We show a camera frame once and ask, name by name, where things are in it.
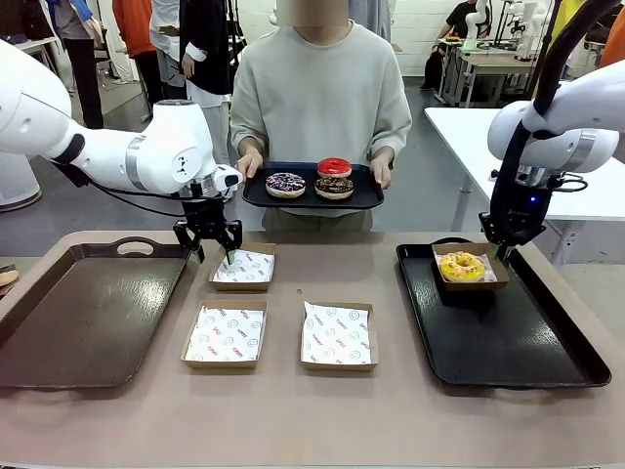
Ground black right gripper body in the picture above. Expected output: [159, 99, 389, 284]
[507, 180, 556, 236]

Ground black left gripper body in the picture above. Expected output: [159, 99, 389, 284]
[181, 195, 230, 241]

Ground kraft paper food box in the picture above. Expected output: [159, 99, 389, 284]
[208, 242, 277, 293]
[431, 242, 511, 293]
[180, 300, 269, 370]
[299, 301, 380, 373]

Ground yellow glazed donut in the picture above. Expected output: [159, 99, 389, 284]
[438, 250, 486, 284]

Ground purple sprinkled donut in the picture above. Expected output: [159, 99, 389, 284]
[265, 171, 308, 199]

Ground dark blue serving tray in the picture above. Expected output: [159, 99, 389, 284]
[241, 160, 386, 211]

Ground chocolate sprinkled donut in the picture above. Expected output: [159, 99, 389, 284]
[313, 175, 355, 201]

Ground red glazed donut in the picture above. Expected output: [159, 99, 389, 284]
[316, 156, 353, 180]

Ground person right forearm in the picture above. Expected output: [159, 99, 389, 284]
[237, 137, 268, 158]

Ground black plastic tray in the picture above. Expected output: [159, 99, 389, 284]
[395, 237, 612, 390]

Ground brown plastic tray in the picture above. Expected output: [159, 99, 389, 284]
[0, 236, 192, 390]

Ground person right hand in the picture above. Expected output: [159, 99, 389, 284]
[236, 152, 265, 180]

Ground person left hand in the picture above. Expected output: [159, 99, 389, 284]
[369, 158, 394, 191]

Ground white side table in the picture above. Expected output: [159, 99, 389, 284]
[423, 106, 625, 211]

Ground grey workshop table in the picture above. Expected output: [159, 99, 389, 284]
[441, 38, 543, 109]

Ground person in beige sweater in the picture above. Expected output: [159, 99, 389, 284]
[229, 19, 413, 234]

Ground orange hanging garment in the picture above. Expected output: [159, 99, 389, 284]
[599, 23, 625, 69]

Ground yellow hanging garment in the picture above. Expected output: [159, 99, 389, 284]
[541, 0, 577, 55]

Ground background person in black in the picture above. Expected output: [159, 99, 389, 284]
[420, 0, 479, 92]

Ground person in orange shirt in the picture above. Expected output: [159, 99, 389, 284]
[112, 0, 163, 107]

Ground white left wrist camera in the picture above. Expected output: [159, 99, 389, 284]
[214, 164, 244, 194]

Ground black cable sleeve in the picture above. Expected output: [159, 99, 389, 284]
[487, 0, 621, 245]

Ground black cable loop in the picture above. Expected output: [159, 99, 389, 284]
[555, 171, 590, 193]

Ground white round pedestal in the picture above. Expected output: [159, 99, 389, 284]
[0, 150, 43, 212]

